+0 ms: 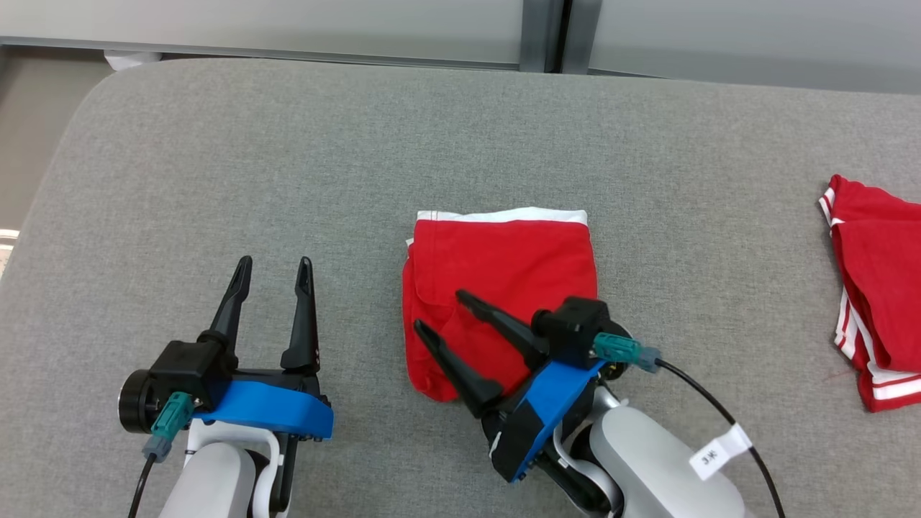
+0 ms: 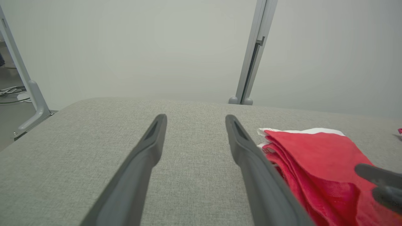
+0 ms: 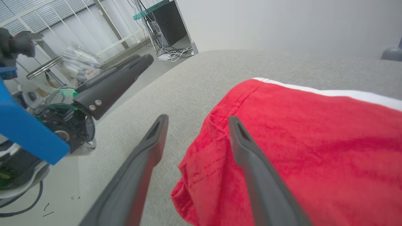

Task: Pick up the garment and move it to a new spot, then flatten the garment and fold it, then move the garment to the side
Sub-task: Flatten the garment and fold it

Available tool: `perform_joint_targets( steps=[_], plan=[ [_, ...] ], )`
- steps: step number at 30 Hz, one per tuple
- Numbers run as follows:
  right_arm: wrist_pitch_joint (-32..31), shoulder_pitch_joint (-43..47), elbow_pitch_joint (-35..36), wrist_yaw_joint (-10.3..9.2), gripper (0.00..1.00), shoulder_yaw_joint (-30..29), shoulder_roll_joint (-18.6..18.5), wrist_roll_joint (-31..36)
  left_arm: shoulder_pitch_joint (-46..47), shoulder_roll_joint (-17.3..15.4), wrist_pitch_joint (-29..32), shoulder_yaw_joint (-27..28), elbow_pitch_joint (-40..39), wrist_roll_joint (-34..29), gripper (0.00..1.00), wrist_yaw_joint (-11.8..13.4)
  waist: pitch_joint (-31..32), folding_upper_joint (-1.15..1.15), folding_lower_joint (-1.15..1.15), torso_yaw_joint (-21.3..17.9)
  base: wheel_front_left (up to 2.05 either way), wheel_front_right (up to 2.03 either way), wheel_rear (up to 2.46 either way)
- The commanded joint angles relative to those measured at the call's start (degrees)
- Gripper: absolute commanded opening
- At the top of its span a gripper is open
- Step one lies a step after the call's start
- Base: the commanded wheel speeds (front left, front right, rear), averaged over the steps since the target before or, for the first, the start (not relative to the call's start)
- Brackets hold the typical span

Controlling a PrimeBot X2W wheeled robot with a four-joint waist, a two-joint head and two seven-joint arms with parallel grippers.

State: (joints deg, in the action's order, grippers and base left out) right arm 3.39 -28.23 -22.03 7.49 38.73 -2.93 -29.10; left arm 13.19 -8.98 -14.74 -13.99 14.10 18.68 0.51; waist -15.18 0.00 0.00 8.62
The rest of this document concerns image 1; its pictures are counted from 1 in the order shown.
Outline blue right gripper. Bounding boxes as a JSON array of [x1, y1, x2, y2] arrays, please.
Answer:
[[414, 289, 607, 483]]

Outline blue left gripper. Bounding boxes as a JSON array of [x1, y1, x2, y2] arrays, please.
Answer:
[[193, 255, 335, 441]]

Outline red shorts white trim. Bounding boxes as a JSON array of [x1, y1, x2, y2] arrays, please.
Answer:
[[401, 206, 600, 404]]

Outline red basketball jersey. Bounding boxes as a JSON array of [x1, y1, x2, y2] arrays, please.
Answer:
[[818, 174, 921, 414]]

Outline white cable label tag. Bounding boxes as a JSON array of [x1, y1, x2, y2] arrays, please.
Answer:
[[689, 424, 753, 482]]

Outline grey partition bottom rail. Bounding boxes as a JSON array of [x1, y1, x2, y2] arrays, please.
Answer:
[[0, 36, 523, 71], [589, 66, 921, 96]]

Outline grey metal partition post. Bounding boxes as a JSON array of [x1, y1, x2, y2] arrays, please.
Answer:
[[519, 0, 604, 76]]

